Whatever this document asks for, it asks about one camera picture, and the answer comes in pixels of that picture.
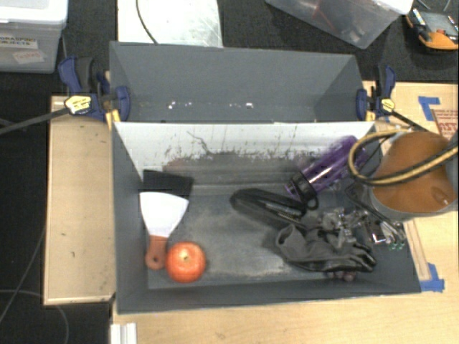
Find black flat square block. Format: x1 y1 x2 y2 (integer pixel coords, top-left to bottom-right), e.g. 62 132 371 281
142 169 195 197

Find red apple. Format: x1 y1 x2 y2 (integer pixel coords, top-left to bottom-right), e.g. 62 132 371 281
165 241 207 284

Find purple bottle with black cap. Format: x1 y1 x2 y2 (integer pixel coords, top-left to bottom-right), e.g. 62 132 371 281
284 135 367 209

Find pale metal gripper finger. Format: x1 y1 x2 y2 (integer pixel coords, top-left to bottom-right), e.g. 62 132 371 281
331 226 360 249
321 209 356 229

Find dark purple toy grapes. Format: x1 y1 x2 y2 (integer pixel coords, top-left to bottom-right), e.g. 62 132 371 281
325 269 359 283

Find dark grey cloth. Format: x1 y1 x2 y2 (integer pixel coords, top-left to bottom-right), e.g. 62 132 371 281
275 223 377 274

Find white scraper with red-brown handle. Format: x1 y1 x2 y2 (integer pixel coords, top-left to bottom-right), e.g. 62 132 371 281
138 191 190 271

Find pale wood flat board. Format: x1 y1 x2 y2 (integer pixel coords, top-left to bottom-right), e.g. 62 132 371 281
43 96 118 306

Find grey metal bin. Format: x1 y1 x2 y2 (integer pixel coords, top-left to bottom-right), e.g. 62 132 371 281
108 40 422 315

